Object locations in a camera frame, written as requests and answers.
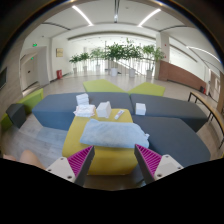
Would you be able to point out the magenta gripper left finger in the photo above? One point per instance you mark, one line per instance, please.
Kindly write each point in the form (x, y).
(75, 167)

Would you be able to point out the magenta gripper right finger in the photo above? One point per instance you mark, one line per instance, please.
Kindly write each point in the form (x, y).
(153, 165)

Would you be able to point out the light blue towel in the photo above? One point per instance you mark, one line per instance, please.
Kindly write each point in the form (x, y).
(113, 134)

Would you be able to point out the white crumpled towel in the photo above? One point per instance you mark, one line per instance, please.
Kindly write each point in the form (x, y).
(85, 110)

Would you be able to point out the white folded towel stack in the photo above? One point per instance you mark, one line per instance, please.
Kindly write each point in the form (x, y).
(82, 99)

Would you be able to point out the yellow ottoman seat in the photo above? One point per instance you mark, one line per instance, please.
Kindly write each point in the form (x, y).
(106, 161)

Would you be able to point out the person's bare knee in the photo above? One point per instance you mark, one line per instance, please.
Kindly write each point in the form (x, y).
(27, 157)

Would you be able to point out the grey-blue left sofa section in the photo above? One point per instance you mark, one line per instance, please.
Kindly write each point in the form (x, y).
(57, 111)

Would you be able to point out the small white box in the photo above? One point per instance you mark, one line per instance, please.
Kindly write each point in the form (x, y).
(140, 109)

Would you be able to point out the grey-blue right rear sofa section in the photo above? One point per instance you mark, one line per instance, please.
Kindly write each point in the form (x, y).
(159, 106)

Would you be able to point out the white remote control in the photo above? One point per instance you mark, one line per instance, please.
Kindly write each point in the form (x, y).
(119, 114)

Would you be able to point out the white tissue box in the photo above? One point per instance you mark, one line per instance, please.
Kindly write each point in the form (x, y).
(104, 109)

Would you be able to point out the green side bench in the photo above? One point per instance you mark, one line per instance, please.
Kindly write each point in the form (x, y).
(29, 102)

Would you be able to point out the dark grey cube stool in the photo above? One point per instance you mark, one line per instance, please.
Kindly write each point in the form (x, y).
(16, 113)

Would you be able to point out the green left rear seat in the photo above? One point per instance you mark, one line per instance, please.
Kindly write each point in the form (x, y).
(101, 85)

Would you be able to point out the red fire extinguisher box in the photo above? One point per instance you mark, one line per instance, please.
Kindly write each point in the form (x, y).
(59, 74)

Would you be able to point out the potted green plant left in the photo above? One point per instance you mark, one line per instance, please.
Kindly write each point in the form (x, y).
(74, 60)

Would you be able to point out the potted green plant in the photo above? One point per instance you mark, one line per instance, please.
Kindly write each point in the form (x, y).
(151, 55)
(114, 53)
(74, 60)

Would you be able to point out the potted green plant right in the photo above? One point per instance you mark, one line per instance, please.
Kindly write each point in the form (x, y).
(151, 55)

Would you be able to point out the potted green plant centre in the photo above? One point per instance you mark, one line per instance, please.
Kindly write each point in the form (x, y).
(114, 53)

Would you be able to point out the wooden bench with black frame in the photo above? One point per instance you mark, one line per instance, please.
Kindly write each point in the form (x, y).
(213, 113)

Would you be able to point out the yellow wall picture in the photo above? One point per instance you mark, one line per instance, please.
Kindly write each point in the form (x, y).
(59, 52)

